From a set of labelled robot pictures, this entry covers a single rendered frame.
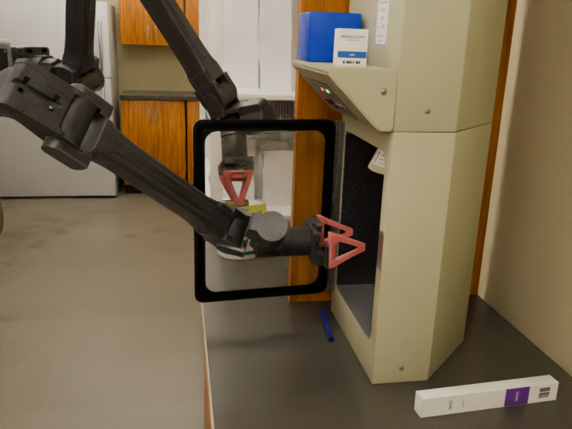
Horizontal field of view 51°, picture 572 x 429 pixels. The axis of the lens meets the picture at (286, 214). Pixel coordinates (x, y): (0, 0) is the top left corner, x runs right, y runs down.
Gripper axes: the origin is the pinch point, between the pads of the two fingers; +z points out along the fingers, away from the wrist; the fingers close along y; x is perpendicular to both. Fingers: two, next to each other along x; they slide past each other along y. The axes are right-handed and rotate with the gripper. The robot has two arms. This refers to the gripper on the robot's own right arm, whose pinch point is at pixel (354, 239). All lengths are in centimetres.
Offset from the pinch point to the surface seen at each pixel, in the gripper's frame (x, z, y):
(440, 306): 9.7, 13.8, -11.6
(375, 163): -15.2, 3.1, -1.3
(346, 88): -29.9, -6.3, -14.6
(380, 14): -41.7, 2.0, -3.6
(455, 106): -27.0, 12.5, -13.9
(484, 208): 1.5, 38.8, 24.7
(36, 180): 88, -188, 469
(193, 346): 114, -37, 175
